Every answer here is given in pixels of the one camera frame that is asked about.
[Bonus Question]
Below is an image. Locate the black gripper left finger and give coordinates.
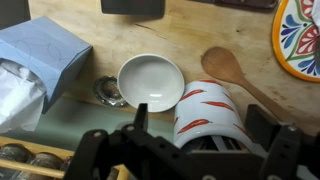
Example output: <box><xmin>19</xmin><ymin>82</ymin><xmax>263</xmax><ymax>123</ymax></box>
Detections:
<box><xmin>63</xmin><ymin>102</ymin><xmax>188</xmax><ymax>180</ymax></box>

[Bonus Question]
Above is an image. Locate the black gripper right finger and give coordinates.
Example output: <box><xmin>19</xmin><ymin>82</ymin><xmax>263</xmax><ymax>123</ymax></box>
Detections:
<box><xmin>245</xmin><ymin>103</ymin><xmax>320</xmax><ymax>180</ymax></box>

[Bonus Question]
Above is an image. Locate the white ceramic bowl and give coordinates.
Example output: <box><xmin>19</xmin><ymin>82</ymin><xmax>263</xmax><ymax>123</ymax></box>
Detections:
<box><xmin>116</xmin><ymin>53</ymin><xmax>186</xmax><ymax>114</ymax></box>

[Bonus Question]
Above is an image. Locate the wooden cooking spoon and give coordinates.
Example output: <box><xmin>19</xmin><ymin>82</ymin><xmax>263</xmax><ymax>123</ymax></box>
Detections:
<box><xmin>200</xmin><ymin>46</ymin><xmax>298</xmax><ymax>124</ymax></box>

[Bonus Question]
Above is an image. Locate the white tissue paper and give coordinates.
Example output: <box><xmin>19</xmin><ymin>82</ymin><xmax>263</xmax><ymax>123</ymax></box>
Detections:
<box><xmin>0</xmin><ymin>58</ymin><xmax>48</xmax><ymax>134</ymax></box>

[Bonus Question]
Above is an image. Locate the white paper towel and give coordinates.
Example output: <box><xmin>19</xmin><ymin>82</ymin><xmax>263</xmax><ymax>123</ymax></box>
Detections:
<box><xmin>310</xmin><ymin>0</ymin><xmax>320</xmax><ymax>32</ymax></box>

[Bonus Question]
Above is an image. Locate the small clear glass dish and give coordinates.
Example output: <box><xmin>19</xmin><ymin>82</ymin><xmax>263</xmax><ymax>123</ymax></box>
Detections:
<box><xmin>92</xmin><ymin>75</ymin><xmax>129</xmax><ymax>108</ymax></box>

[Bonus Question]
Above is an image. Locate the white crock with red chilies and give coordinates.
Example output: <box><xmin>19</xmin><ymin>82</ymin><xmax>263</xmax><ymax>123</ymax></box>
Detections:
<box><xmin>173</xmin><ymin>79</ymin><xmax>258</xmax><ymax>154</ymax></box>

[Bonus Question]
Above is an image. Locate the colourful painted ceramic plate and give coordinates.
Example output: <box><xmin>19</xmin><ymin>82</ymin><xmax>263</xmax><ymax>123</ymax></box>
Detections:
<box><xmin>271</xmin><ymin>0</ymin><xmax>320</xmax><ymax>83</ymax></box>

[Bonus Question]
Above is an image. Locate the glass spice jar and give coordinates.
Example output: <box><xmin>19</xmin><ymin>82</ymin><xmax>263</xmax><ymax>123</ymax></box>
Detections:
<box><xmin>0</xmin><ymin>143</ymin><xmax>34</xmax><ymax>180</ymax></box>
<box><xmin>16</xmin><ymin>152</ymin><xmax>64</xmax><ymax>180</ymax></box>

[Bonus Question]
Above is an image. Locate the light blue tissue box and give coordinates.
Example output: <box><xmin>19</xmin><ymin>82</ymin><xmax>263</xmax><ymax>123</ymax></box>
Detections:
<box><xmin>0</xmin><ymin>16</ymin><xmax>94</xmax><ymax>115</ymax></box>

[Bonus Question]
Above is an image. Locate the metal spatula with wooden handle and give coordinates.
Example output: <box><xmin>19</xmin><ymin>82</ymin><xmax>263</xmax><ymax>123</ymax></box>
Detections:
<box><xmin>100</xmin><ymin>0</ymin><xmax>279</xmax><ymax>18</ymax></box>

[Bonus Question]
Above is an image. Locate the wooden wall spice rack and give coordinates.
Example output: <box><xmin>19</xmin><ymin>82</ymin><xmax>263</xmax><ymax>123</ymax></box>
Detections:
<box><xmin>0</xmin><ymin>135</ymin><xmax>129</xmax><ymax>180</ymax></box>

